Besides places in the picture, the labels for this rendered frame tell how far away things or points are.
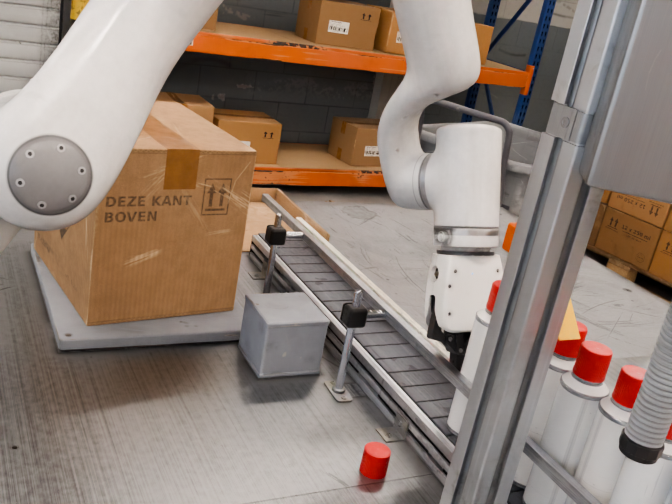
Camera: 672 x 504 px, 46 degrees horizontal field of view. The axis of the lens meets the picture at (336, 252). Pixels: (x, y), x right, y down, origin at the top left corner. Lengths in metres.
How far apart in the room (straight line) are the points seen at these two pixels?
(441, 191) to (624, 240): 3.63
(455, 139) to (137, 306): 0.53
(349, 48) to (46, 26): 1.74
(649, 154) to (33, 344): 0.87
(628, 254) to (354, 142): 1.78
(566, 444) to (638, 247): 3.71
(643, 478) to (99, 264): 0.75
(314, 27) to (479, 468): 4.19
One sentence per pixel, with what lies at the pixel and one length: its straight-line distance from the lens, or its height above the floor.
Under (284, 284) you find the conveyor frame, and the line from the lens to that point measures 1.42.
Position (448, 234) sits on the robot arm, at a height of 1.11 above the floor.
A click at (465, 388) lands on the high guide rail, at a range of 0.98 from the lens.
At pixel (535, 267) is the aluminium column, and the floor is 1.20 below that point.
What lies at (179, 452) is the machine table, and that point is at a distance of 0.99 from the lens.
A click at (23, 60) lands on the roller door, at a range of 4.94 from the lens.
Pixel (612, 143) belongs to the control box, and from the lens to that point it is 0.62.
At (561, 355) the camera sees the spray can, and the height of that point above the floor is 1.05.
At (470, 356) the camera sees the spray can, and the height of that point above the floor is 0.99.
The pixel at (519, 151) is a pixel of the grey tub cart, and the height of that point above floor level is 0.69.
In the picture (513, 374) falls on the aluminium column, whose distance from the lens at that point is 0.73.
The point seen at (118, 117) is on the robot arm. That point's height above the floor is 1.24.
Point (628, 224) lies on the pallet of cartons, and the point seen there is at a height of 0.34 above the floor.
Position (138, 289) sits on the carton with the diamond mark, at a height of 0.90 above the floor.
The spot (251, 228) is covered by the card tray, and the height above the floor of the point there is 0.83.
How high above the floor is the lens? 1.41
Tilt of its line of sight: 20 degrees down
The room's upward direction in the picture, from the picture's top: 11 degrees clockwise
